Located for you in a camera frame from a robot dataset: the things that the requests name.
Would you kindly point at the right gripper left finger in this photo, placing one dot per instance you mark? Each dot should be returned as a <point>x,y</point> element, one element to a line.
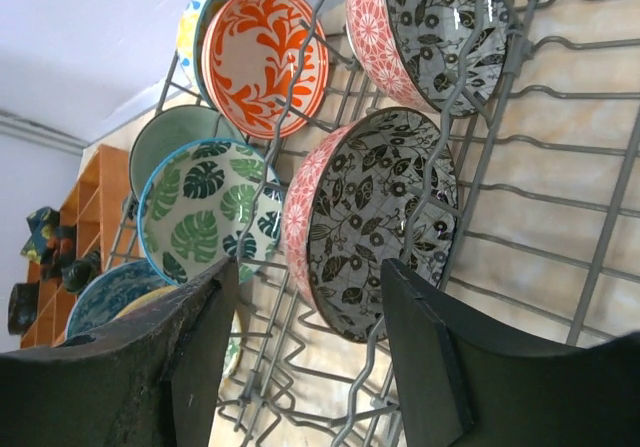
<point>149,378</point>

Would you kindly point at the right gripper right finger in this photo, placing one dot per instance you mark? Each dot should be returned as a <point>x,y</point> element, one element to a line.
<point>466,379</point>

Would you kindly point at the pink bowl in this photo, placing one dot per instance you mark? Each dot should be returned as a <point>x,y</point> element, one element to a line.
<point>346,210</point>
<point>411,49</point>

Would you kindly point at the blue dotted bowl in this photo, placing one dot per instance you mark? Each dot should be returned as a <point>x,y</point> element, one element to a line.
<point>108,294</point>

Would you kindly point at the blue flower rolled cloth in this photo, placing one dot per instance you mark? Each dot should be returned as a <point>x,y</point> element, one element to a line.
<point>22,307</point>

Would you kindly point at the yellow flower dark cloth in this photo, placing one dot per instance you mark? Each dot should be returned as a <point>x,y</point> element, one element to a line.
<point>50,242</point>

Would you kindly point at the wooden compartment tray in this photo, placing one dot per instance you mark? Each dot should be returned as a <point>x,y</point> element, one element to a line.
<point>95,206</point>

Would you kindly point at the green leaf bowl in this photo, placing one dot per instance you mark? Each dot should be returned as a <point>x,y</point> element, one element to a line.
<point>206,201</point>

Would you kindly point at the pale green bowl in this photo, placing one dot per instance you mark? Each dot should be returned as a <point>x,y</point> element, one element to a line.
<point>170,130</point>

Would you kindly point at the orange patterned bowl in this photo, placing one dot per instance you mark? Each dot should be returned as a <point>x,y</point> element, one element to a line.
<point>252,59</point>

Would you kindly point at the yellow blue patterned bowl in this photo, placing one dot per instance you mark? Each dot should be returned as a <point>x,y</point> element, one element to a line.
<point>191,33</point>

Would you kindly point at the grey wire dish rack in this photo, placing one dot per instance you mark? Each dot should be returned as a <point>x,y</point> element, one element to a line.
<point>551,244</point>

